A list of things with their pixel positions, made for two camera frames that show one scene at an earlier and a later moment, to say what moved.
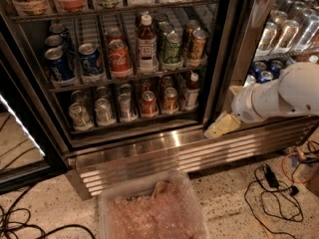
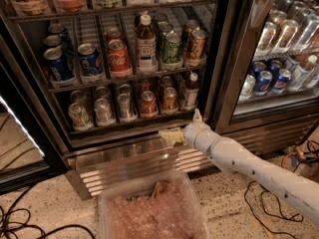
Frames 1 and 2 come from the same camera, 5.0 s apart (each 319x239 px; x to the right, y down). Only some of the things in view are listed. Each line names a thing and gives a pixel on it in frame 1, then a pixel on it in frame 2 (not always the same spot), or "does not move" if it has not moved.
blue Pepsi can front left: [58, 64] does not move
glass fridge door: [261, 30] does not move
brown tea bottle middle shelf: [147, 47] does not move
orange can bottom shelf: [170, 99] does not move
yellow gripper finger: [235, 89] -> [197, 116]
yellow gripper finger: [225, 123] -> [171, 135]
